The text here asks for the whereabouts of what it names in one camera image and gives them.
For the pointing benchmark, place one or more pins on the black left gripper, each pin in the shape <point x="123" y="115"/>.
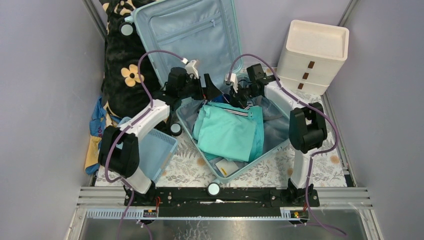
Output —
<point x="203" y="88"/>

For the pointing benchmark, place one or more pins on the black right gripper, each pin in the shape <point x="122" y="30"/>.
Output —
<point x="235" y="98"/>

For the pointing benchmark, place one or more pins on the light blue ribbed suitcase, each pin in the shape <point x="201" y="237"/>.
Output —
<point x="204" y="30"/>

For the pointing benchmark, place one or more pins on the teal cloth top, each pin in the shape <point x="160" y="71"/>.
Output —
<point x="225" y="136"/>

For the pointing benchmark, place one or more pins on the teal cloth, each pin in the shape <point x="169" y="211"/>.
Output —
<point x="225" y="136"/>
<point x="260" y="129"/>

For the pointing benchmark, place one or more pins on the black floral plush blanket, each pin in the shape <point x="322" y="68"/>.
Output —
<point x="123" y="80"/>

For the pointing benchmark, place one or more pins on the white three-drawer storage cabinet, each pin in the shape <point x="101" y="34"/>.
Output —
<point x="312" y="55"/>

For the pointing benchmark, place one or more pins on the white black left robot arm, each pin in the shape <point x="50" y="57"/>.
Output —
<point x="163" y="103"/>

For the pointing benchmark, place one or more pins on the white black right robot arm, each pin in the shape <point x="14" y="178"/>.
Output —
<point x="307" y="129"/>

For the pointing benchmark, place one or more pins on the dark blue flat item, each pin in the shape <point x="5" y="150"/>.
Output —
<point x="223" y="98"/>

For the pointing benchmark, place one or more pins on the teal folded cloth bottom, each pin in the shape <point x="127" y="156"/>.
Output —
<point x="260" y="129"/>

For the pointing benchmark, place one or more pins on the light blue perforated plastic basket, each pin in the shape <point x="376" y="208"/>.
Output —
<point x="141" y="155"/>

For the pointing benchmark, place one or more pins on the blue yellow cloth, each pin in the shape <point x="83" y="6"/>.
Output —
<point x="101" y="118"/>

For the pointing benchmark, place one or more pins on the floral patterned floor mat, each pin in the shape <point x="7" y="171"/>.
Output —
<point x="188" y="169"/>

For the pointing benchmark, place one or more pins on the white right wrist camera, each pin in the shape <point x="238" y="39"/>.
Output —
<point x="231" y="80"/>

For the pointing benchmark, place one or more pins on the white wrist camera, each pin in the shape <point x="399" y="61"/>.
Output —
<point x="191" y="67"/>
<point x="231" y="80"/>

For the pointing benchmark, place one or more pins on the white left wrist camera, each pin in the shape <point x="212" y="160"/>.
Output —
<point x="191" y="67"/>

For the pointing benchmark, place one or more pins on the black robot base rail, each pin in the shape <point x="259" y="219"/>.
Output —
<point x="225" y="202"/>

